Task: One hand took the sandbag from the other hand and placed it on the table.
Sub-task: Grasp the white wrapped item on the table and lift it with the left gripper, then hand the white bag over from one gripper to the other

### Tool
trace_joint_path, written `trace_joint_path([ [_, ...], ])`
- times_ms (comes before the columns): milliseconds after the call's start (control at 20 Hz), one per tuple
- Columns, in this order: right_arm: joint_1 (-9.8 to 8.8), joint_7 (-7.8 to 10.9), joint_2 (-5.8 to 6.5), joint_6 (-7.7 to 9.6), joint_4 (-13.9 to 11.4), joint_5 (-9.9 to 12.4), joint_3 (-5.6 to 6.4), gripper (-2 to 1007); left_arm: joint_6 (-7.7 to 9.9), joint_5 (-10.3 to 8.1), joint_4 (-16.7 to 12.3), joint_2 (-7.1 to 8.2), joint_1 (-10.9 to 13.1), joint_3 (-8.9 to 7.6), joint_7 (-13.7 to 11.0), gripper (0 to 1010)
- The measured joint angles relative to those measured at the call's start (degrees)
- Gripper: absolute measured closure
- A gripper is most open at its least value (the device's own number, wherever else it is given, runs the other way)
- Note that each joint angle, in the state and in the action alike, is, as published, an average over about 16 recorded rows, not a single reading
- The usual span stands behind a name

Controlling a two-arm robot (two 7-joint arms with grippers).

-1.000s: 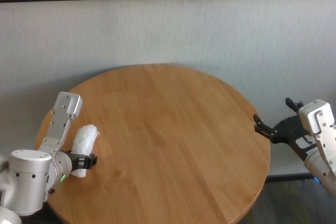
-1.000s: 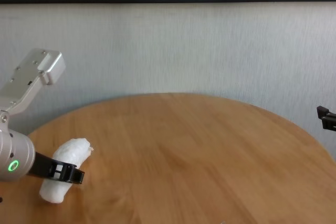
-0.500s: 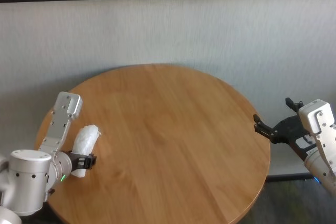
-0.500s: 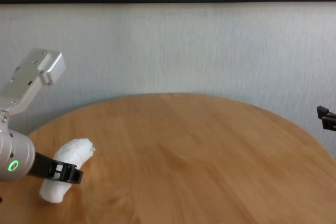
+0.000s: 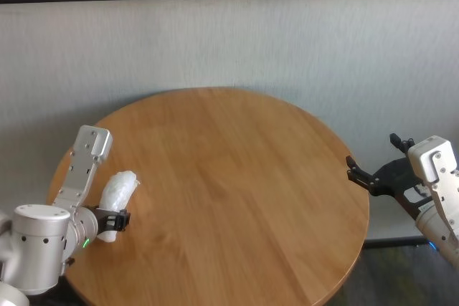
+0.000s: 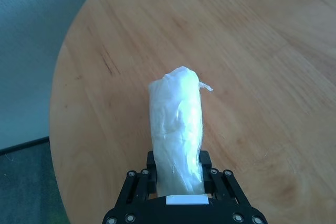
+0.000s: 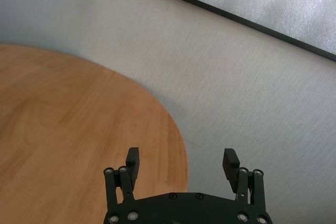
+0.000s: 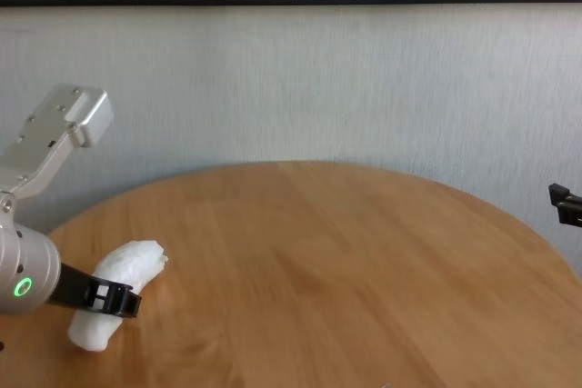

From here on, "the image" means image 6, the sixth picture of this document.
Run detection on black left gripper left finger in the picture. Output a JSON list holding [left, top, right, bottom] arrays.
[[119, 151, 158, 204]]

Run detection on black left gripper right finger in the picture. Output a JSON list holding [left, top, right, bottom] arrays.
[[199, 150, 247, 205]]

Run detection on black floor baseboard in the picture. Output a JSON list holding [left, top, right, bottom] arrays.
[[0, 136, 50, 156]]

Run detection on white plastic-wrapped sandbag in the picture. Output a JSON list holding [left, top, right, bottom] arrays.
[[148, 65, 214, 196]]

